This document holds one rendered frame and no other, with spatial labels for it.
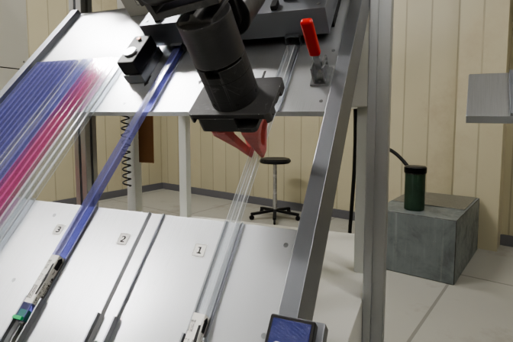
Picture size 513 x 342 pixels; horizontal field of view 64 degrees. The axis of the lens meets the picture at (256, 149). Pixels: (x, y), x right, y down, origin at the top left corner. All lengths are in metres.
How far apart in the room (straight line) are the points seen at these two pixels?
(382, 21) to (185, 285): 0.58
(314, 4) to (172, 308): 0.47
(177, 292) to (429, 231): 2.28
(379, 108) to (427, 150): 2.84
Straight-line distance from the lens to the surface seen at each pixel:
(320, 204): 0.46
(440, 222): 2.63
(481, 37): 3.39
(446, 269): 2.70
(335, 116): 0.54
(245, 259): 0.46
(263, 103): 0.45
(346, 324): 0.79
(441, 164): 3.62
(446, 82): 3.61
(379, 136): 0.81
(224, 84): 0.43
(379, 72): 0.81
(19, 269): 0.63
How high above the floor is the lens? 0.99
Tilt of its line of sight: 5 degrees down
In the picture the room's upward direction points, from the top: straight up
